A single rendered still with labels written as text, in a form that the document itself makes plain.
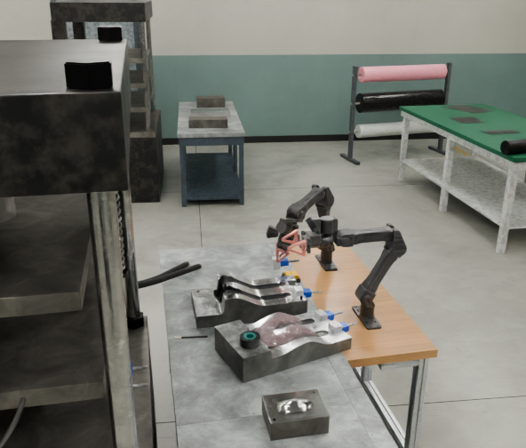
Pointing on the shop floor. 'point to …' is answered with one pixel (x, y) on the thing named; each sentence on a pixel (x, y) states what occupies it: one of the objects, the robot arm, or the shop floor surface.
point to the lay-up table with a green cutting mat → (498, 211)
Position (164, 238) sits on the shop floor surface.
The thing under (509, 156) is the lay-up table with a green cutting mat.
